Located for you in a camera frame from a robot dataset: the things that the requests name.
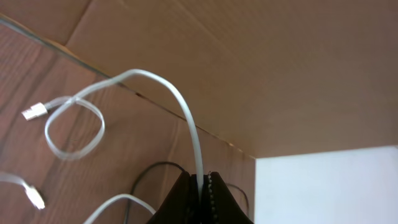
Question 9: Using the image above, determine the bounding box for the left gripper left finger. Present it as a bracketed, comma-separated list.
[147, 171, 200, 224]

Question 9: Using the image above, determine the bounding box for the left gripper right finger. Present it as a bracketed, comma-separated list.
[201, 172, 253, 224]

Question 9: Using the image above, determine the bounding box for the black usb cable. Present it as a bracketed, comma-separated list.
[123, 161, 250, 224]

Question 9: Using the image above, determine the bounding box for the white usb cable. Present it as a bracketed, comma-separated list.
[0, 68, 205, 224]

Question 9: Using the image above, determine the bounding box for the brown cardboard panel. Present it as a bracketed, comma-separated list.
[1, 0, 397, 157]

